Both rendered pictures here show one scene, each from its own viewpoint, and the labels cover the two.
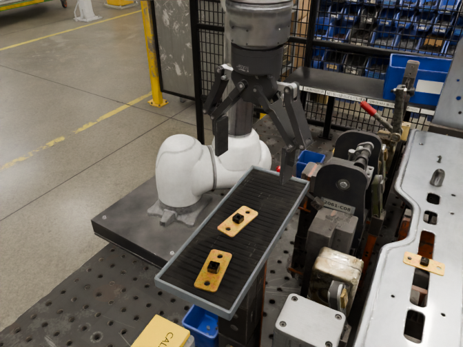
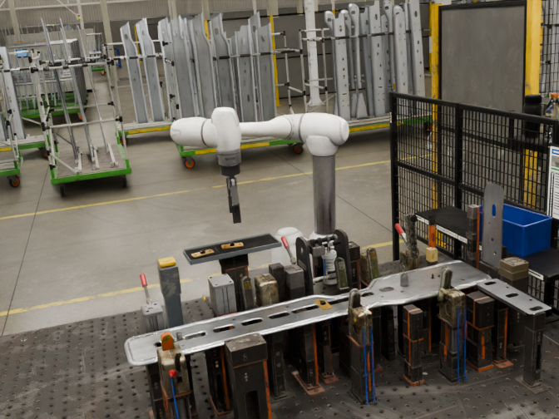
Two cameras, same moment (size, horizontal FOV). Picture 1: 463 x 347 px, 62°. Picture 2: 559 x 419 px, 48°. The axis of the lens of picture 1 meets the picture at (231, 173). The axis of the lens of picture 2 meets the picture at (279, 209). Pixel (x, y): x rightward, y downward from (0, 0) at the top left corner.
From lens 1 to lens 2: 206 cm
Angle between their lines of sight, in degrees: 42
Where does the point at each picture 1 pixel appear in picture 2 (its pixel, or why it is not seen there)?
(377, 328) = (263, 311)
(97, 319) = (199, 316)
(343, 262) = (267, 278)
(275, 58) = (229, 170)
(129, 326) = not seen: hidden behind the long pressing
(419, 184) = (393, 282)
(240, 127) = (319, 227)
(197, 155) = (292, 241)
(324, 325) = (222, 281)
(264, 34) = (221, 160)
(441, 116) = (487, 254)
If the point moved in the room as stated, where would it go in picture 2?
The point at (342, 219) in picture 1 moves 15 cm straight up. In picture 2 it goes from (294, 268) to (291, 232)
